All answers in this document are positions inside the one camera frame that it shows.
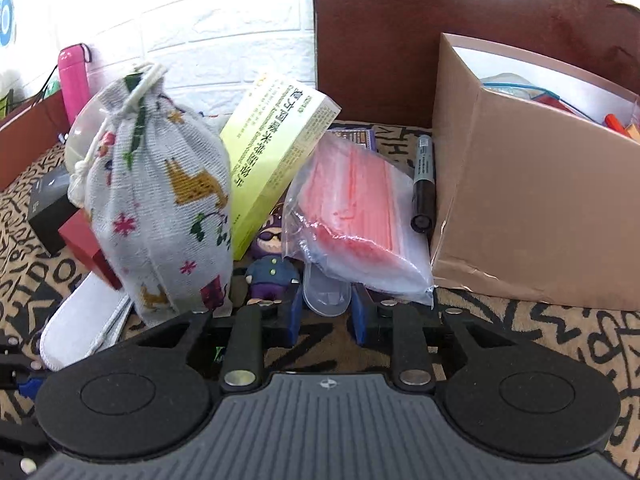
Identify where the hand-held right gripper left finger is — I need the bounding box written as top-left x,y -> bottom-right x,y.
117,287 -> 305,393

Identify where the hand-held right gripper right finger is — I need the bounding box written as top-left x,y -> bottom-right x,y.
350,282 -> 526,391

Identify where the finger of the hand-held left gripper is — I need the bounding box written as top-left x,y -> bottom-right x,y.
0,337 -> 48,398
0,422 -> 51,480

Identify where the clear plastic case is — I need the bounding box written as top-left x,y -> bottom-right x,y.
302,262 -> 353,317

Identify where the tan cardboard box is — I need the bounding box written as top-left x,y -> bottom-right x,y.
430,32 -> 640,311

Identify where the plastic bag with pink contents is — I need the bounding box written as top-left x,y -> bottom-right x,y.
281,131 -> 436,309

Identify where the black marker pen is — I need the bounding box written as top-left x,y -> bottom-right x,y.
410,135 -> 436,233

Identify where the red box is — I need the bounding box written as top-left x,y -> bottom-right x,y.
57,208 -> 123,291

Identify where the yellow-green medicine box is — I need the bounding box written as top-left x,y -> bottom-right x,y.
220,72 -> 342,261

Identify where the purple printed card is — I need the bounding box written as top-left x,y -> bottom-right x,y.
327,127 -> 378,152

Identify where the black box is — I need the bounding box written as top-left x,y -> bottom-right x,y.
27,164 -> 76,256

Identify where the letter printed blanket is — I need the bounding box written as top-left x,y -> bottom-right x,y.
0,120 -> 640,480

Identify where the reddish brown open carton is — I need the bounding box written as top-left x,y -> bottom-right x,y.
0,87 -> 71,192

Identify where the brown wooden headboard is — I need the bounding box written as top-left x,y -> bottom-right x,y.
312,0 -> 640,131

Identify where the white blue-trimmed pouch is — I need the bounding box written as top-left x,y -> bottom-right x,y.
481,72 -> 561,103

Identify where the red packet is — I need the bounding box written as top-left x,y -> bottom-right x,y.
532,97 -> 598,123

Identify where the pink insulated bottle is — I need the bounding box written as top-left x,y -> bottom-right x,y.
57,45 -> 93,126

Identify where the keychain doll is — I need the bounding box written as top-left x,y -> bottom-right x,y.
244,202 -> 303,307

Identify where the printed drawstring bag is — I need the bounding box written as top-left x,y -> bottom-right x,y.
67,62 -> 235,328

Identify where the blue round wall sticker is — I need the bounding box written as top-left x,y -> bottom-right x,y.
0,0 -> 18,47

